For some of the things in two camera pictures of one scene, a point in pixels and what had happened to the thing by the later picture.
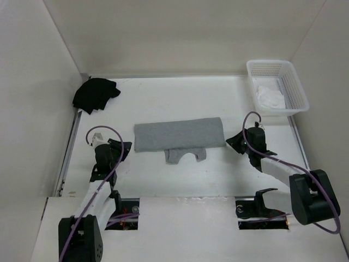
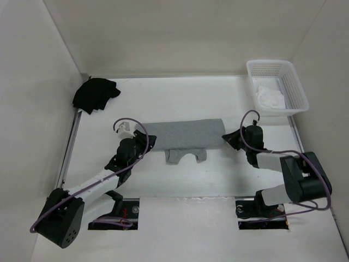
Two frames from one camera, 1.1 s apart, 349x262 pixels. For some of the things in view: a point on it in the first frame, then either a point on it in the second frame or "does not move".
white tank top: [269, 98] does not move
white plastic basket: [276, 88] does not move
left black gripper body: [116, 150] -> [140, 143]
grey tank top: [178, 137] does not move
